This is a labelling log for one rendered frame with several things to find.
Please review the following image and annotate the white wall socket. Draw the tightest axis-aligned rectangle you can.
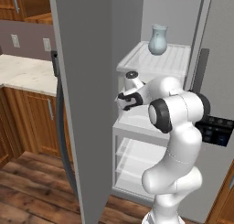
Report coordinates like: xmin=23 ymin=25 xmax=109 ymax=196
xmin=42 ymin=37 xmax=52 ymax=53
xmin=10 ymin=33 xmax=21 ymax=49

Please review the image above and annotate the clear fridge drawer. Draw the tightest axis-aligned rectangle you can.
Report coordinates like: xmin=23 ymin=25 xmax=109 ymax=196
xmin=112 ymin=104 xmax=172 ymax=202

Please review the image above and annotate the pale glass vase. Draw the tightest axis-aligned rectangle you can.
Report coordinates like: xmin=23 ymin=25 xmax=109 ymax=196
xmin=147 ymin=23 xmax=169 ymax=57

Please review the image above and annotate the wooden wall cupboard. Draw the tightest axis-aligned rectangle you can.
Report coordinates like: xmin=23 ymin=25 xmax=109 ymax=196
xmin=0 ymin=0 xmax=53 ymax=25

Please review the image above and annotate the wooden tall cupboard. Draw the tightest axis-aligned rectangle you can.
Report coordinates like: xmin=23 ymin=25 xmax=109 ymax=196
xmin=206 ymin=167 xmax=234 ymax=224

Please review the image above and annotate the wooden base cupboard run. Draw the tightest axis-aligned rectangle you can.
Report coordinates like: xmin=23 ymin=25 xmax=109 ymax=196
xmin=0 ymin=84 xmax=74 ymax=171

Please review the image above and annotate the dark grey curved door handle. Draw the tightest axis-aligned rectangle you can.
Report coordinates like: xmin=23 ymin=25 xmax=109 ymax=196
xmin=50 ymin=49 xmax=79 ymax=198

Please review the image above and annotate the grey open fridge door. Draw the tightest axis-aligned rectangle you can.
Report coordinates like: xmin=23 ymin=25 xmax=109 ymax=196
xmin=48 ymin=0 xmax=114 ymax=224

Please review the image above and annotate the dark grey straight door handle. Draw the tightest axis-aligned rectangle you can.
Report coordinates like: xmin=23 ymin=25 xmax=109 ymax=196
xmin=191 ymin=48 xmax=210 ymax=95

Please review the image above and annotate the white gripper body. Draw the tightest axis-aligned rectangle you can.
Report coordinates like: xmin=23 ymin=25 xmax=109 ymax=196
xmin=114 ymin=97 xmax=132 ymax=112

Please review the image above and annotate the silver wall cupboard handle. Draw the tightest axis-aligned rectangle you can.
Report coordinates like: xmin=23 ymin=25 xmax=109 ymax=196
xmin=11 ymin=0 xmax=20 ymax=15

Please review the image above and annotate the wooden base cupboard door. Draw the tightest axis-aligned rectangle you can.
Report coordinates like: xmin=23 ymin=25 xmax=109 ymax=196
xmin=21 ymin=90 xmax=63 ymax=159

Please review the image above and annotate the grey fridge body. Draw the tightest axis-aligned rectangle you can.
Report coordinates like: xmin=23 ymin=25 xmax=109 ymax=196
xmin=111 ymin=0 xmax=214 ymax=204

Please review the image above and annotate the grey fridge door with dispenser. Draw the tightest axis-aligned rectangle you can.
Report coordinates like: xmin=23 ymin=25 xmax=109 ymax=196
xmin=182 ymin=0 xmax=234 ymax=224

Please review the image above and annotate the glass fridge shelf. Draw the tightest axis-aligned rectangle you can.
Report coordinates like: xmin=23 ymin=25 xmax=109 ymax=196
xmin=116 ymin=40 xmax=192 ymax=83

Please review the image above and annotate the silver base cupboard handle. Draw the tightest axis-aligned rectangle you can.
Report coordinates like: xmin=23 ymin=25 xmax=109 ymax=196
xmin=47 ymin=98 xmax=55 ymax=122

